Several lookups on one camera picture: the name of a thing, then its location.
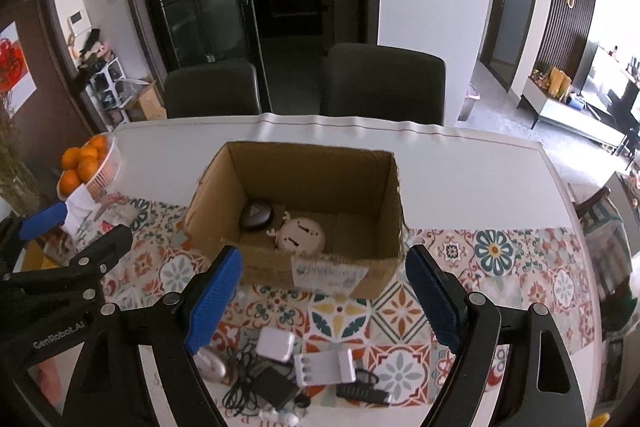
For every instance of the white intercom panel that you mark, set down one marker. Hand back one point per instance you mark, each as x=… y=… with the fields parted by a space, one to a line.
x=78 y=24

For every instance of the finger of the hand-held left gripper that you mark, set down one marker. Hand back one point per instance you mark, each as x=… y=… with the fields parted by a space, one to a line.
x=42 y=219
x=107 y=247

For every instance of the flat screen television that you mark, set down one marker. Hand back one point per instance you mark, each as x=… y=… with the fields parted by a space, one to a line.
x=607 y=72

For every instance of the white tv cabinet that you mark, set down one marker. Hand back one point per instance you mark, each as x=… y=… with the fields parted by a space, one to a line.
x=565 y=114

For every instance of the clear plastic bag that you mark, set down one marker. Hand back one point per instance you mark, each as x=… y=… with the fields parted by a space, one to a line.
x=130 y=88

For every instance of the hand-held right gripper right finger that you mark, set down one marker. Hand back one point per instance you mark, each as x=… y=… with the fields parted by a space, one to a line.
x=435 y=302

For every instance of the small brown carton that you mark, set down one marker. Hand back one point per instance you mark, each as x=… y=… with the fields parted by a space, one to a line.
x=150 y=104

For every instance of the wooden chair with striped cloth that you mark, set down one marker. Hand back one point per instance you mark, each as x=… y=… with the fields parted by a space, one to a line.
x=602 y=252

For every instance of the person's left forearm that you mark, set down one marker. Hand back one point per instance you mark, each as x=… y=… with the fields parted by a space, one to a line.
x=45 y=382

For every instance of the black computer mouse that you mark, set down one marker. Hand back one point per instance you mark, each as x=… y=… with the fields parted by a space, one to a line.
x=256 y=216

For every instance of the yellow box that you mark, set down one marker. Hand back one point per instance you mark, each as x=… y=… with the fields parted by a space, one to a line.
x=42 y=257

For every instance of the cardboard box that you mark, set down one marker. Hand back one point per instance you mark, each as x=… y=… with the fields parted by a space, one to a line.
x=320 y=177

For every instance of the orange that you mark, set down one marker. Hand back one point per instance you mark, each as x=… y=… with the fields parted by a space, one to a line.
x=89 y=168
x=71 y=157
x=100 y=142
x=69 y=181
x=89 y=153

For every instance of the brown entrance door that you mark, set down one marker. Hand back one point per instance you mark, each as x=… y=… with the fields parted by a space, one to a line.
x=55 y=82

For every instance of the white tile-patterned tablecloth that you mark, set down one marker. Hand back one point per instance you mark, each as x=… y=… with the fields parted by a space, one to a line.
x=340 y=312

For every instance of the glass vase with dried flowers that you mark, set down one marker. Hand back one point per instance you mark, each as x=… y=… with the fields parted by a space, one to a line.
x=17 y=167

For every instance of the round beige device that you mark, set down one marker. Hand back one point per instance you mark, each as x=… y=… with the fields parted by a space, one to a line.
x=300 y=234

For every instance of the dark dining chair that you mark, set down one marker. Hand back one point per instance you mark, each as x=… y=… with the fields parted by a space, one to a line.
x=212 y=89
x=382 y=82

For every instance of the white charger adapter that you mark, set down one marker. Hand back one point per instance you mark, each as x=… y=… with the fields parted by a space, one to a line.
x=275 y=344

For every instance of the grey trash bin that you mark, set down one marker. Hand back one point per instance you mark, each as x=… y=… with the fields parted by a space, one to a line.
x=469 y=104

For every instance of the yellow bags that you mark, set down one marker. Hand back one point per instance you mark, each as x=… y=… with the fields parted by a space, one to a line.
x=560 y=82

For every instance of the dark interior door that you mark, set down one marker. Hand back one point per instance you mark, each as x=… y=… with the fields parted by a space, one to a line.
x=515 y=7

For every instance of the black framed glass door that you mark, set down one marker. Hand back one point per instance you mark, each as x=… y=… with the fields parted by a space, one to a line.
x=200 y=7

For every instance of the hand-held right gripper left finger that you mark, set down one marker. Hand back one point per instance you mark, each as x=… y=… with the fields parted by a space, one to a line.
x=215 y=302

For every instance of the white paper wrapper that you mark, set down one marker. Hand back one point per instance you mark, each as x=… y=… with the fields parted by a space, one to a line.
x=80 y=212

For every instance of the dark clothing pile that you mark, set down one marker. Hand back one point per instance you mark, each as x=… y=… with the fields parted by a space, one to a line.
x=90 y=49

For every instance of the yellow plastic object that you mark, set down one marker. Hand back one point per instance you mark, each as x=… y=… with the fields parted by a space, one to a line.
x=599 y=420

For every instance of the black usb hub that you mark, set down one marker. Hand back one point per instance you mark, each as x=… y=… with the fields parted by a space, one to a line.
x=360 y=393

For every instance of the white fruit bowl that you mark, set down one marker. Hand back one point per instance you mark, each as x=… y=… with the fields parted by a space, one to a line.
x=107 y=167

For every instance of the silver computer mouse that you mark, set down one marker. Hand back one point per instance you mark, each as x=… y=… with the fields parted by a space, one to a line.
x=215 y=367

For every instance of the red wall poster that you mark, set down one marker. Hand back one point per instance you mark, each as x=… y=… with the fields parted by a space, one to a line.
x=15 y=67

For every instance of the white shoe rack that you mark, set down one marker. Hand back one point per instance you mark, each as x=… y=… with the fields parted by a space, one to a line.
x=107 y=94

